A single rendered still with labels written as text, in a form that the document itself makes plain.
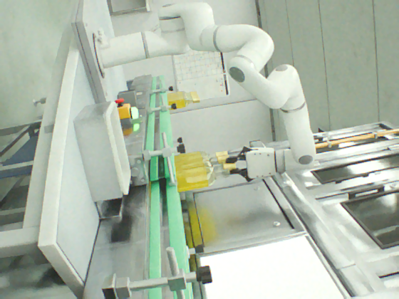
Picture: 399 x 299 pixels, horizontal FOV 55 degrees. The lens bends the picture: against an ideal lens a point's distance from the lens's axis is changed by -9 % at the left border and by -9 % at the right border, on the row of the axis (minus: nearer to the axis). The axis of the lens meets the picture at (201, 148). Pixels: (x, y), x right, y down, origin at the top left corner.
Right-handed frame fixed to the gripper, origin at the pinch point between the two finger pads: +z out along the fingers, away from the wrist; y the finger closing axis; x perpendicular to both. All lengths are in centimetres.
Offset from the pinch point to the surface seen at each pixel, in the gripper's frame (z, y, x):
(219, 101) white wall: 87, -110, -577
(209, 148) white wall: 115, -193, -569
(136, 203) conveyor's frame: 22.5, 6.0, 37.1
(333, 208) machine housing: -34.5, -16.9, 6.5
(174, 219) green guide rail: 10.4, 4.2, 44.1
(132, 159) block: 25.5, 14.8, 25.5
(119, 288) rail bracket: 8, 16, 87
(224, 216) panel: 3.2, -12.8, 12.9
